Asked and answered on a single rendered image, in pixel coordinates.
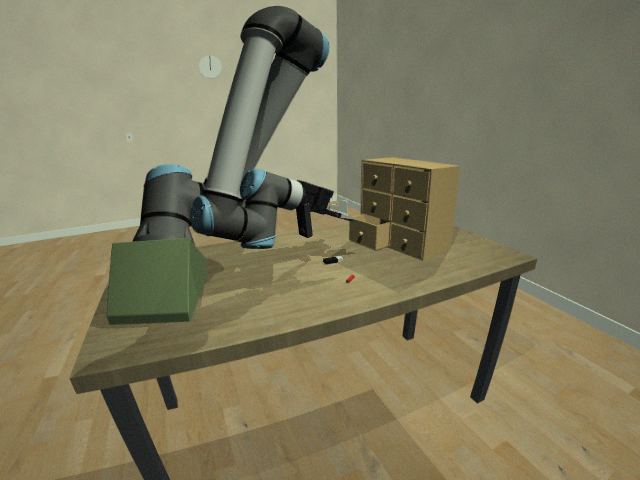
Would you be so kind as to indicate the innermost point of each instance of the light wooden chest of drawers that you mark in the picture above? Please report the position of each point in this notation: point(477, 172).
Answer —
point(441, 203)

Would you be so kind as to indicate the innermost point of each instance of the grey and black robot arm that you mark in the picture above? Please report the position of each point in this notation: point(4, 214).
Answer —
point(169, 190)

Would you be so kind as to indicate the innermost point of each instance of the brown wooden drawer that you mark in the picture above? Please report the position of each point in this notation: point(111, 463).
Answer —
point(381, 175)
point(371, 236)
point(380, 206)
point(407, 240)
point(411, 183)
point(409, 212)

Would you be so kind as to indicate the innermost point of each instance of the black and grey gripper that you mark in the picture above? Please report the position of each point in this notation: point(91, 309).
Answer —
point(318, 201)

